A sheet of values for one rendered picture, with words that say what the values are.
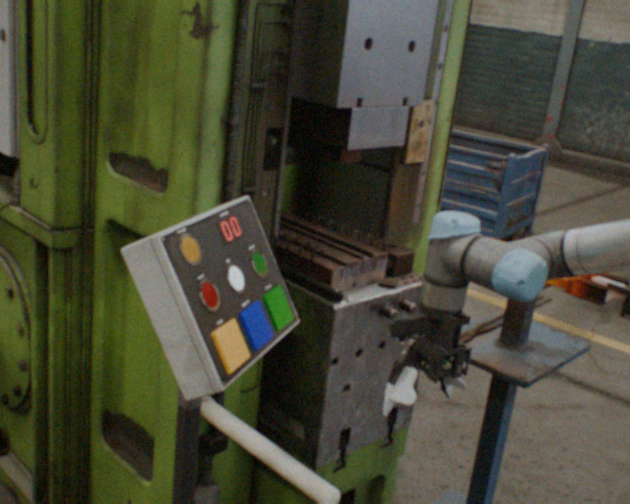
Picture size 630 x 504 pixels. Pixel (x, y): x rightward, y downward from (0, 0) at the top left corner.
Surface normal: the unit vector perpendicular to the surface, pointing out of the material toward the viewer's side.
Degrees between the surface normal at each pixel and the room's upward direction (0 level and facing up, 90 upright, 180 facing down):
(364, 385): 90
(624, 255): 109
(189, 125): 89
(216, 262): 60
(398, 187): 90
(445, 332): 90
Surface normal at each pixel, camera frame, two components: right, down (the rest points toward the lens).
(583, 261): -0.61, 0.50
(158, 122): -0.72, 0.13
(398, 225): 0.69, 0.30
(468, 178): -0.55, 0.19
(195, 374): -0.36, 0.26
